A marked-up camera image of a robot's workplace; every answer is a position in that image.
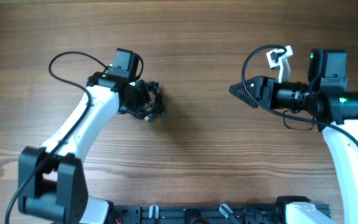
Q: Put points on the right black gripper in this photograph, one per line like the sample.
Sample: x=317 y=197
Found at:
x=258 y=83

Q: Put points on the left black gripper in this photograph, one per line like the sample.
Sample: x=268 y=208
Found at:
x=141 y=86

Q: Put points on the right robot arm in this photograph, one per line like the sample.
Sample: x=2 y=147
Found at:
x=332 y=108

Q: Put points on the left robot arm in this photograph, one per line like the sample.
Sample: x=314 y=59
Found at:
x=51 y=183

